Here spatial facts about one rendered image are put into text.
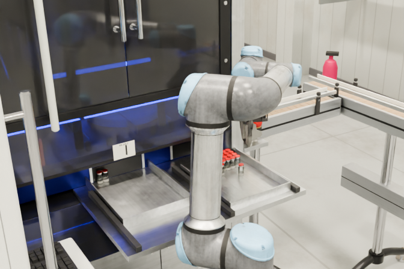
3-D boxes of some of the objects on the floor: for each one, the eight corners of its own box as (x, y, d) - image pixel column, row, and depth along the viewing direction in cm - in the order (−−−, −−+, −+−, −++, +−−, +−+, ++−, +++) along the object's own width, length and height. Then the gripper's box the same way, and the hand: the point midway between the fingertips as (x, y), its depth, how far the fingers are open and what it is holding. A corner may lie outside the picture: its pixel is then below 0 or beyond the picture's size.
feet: (334, 286, 268) (336, 264, 263) (398, 253, 293) (401, 232, 288) (345, 295, 262) (348, 272, 257) (410, 260, 287) (413, 239, 281)
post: (223, 310, 255) (220, -180, 176) (234, 305, 257) (235, -179, 179) (231, 318, 249) (231, -183, 171) (241, 313, 252) (246, -182, 174)
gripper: (270, 92, 181) (269, 148, 189) (258, 83, 190) (257, 137, 198) (247, 95, 178) (247, 152, 186) (236, 86, 188) (236, 140, 196)
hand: (245, 142), depth 191 cm, fingers closed
